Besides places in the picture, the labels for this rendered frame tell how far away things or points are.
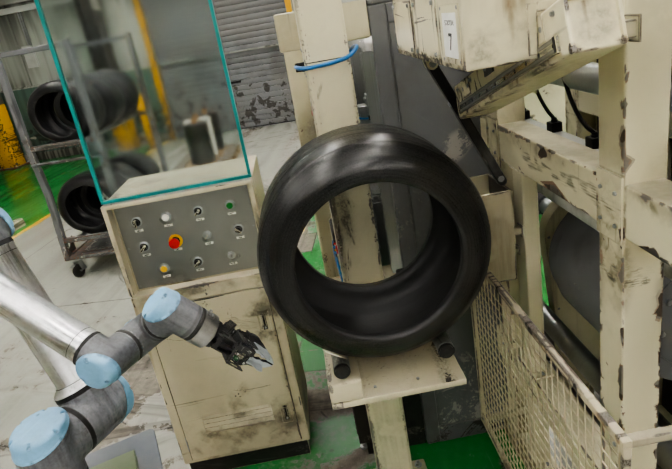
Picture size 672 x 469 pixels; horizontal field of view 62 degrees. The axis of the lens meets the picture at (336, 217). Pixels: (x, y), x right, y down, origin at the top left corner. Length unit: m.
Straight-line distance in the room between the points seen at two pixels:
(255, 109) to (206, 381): 8.80
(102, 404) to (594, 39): 1.51
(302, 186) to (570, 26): 0.65
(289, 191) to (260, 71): 9.47
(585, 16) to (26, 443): 1.55
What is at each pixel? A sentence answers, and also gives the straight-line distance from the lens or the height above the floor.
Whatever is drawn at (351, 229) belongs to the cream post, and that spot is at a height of 1.14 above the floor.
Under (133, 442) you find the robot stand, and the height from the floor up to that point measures 0.60.
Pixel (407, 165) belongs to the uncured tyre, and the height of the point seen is 1.42.
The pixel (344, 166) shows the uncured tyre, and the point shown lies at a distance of 1.28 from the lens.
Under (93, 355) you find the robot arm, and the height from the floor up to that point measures 1.15.
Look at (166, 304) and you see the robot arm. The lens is 1.39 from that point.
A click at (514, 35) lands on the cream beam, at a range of 1.07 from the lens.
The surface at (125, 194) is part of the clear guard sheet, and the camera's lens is 2.16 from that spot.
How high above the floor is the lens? 1.77
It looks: 20 degrees down
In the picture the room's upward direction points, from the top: 10 degrees counter-clockwise
